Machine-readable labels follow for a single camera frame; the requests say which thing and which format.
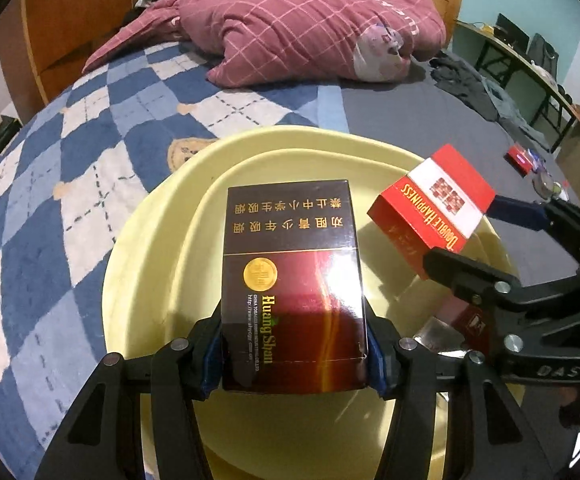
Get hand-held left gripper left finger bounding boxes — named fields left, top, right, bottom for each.
left=35, top=305, right=226, bottom=480

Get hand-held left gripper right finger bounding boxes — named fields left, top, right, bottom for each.
left=365, top=300, right=553, bottom=480

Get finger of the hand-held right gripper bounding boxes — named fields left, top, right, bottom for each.
left=485, top=194, right=580, bottom=272
left=422, top=246, right=580, bottom=322

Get red white cigarette box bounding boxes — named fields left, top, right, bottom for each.
left=367, top=143, right=496, bottom=281

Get yellow plastic basin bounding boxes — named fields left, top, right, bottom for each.
left=102, top=127, right=523, bottom=480

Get dark maroon cigarette box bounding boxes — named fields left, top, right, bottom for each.
left=221, top=179, right=369, bottom=395

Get round metallic thing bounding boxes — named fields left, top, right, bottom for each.
left=530, top=167, right=568, bottom=201

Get dark red box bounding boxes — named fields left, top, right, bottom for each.
left=415, top=295, right=496, bottom=356

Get small red box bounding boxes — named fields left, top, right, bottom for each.
left=504, top=144, right=541, bottom=177

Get blue grey jeans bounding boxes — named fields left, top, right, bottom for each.
left=485, top=80, right=556, bottom=153

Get dark grey clothes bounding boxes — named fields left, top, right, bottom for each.
left=430, top=55, right=501, bottom=121

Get grey bed sheet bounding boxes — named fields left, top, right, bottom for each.
left=315, top=50, right=580, bottom=291

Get wooden folding desk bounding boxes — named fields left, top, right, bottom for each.
left=455, top=17, right=580, bottom=151

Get black bag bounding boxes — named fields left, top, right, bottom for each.
left=526, top=33, right=561, bottom=73

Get black laptop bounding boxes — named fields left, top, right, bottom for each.
left=495, top=12, right=531, bottom=48

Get wooden headboard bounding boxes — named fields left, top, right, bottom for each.
left=231, top=0, right=464, bottom=46

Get blue white checkered blanket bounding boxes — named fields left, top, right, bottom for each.
left=0, top=40, right=351, bottom=466

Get pink checked quilt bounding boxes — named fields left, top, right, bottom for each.
left=82, top=0, right=446, bottom=86

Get dark cloth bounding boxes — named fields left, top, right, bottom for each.
left=132, top=0, right=183, bottom=16

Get wooden wardrobe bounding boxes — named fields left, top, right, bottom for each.
left=0, top=0, right=201, bottom=126

